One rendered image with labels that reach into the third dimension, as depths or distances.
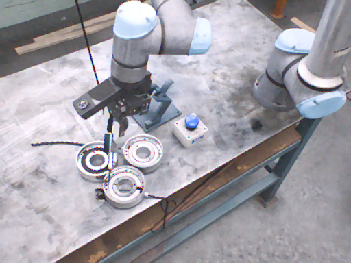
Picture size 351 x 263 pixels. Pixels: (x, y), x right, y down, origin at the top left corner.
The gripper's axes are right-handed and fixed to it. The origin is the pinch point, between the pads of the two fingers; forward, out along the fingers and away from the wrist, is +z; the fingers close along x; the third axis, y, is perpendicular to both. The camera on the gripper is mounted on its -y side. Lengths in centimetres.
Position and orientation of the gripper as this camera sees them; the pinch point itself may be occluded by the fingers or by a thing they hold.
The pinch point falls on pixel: (111, 135)
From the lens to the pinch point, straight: 96.9
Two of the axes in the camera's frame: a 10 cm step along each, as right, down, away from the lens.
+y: 8.1, -3.1, 5.0
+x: -5.5, -6.9, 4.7
